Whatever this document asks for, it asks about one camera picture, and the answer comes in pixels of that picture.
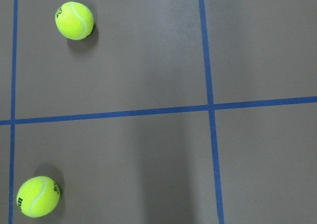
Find yellow tennis ball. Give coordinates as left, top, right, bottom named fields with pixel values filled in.
left=16, top=176, right=60, bottom=218
left=55, top=1, right=94, bottom=41

